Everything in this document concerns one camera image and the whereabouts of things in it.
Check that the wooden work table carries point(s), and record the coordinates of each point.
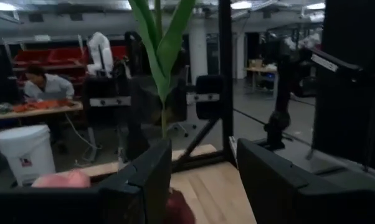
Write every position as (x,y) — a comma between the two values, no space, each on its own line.
(19,114)

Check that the tulip with green leaves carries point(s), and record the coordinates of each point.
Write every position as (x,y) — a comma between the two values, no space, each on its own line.
(162,62)

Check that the white bucket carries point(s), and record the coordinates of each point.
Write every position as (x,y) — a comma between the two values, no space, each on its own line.
(25,149)

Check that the pink tulip flower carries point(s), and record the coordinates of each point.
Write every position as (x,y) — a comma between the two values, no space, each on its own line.
(63,180)

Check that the wooden table with box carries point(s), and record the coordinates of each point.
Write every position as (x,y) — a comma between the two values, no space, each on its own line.
(262,70)

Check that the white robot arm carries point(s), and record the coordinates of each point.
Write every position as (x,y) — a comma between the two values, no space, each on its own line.
(99,53)

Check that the black aluminium table frame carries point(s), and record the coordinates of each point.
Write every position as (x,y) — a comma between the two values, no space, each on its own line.
(226,77)

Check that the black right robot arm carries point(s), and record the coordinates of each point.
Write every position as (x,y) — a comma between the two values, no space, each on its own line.
(281,124)

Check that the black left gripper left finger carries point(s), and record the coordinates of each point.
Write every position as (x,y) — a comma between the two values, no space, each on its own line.
(137,199)

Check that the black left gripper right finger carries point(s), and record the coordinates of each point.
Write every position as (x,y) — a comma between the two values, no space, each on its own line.
(284,199)

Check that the white column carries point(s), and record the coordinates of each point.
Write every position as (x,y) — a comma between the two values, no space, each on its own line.
(198,53)

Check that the person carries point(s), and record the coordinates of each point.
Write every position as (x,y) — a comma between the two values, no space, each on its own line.
(50,87)

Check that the dark red tulip flower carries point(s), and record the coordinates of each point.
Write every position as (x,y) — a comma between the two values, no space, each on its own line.
(178,208)

